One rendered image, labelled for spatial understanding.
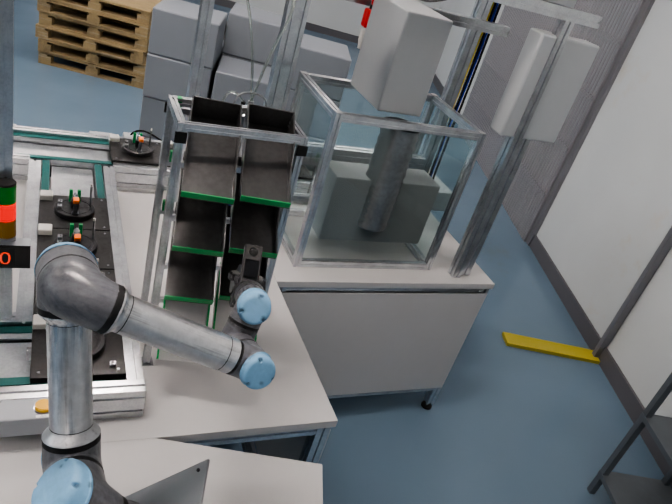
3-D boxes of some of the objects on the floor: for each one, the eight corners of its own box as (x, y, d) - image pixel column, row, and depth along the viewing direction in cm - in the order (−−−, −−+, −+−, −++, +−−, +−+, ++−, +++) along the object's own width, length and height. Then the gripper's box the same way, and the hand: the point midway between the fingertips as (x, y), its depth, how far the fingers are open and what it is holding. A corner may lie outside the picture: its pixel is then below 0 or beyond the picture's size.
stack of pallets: (32, 63, 606) (34, -18, 568) (58, 45, 669) (62, -29, 631) (143, 90, 623) (152, 14, 586) (159, 71, 686) (168, 1, 649)
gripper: (221, 310, 150) (218, 293, 170) (268, 319, 153) (260, 301, 173) (228, 276, 149) (224, 263, 170) (276, 285, 152) (266, 271, 173)
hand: (245, 273), depth 170 cm, fingers closed on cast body, 4 cm apart
